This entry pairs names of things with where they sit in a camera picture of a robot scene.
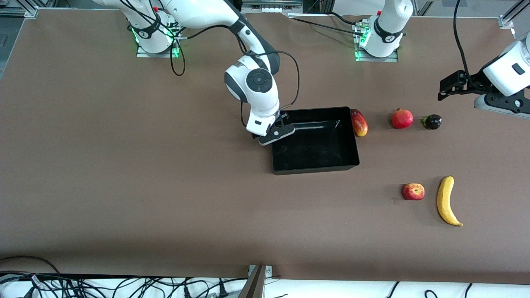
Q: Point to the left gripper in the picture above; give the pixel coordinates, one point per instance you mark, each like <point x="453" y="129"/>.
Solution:
<point x="476" y="82"/>

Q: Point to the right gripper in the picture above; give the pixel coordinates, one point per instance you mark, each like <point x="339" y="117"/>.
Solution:
<point x="284" y="118"/>

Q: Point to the black plastic box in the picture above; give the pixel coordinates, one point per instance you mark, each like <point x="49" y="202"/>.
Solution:
<point x="314" y="153"/>

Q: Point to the yellow banana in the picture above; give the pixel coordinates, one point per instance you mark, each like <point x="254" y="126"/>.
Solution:
<point x="444" y="198"/>

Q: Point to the red yellow apple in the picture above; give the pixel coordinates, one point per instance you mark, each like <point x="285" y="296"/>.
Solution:
<point x="413" y="191"/>

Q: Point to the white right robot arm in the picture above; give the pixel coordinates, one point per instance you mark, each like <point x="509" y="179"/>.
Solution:
<point x="198" y="12"/>

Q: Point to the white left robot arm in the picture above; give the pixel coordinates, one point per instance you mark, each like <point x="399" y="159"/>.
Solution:
<point x="389" y="25"/>

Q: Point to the dark purple eggplant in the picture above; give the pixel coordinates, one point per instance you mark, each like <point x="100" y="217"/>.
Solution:
<point x="432" y="122"/>

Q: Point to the red pomegranate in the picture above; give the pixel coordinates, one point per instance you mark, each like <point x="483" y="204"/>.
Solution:
<point x="402" y="118"/>

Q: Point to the red yellow mango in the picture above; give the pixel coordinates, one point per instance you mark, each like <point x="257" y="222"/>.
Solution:
<point x="359" y="124"/>

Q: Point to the white power strip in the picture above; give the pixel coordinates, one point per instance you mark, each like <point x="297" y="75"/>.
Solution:
<point x="271" y="6"/>

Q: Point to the aluminium frame profile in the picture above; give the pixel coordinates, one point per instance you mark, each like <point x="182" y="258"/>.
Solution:
<point x="511" y="14"/>

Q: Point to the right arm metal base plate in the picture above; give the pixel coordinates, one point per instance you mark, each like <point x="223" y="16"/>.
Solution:
<point x="157" y="54"/>

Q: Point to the grey metal camera post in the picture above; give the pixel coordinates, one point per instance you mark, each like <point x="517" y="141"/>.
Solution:
<point x="256" y="285"/>

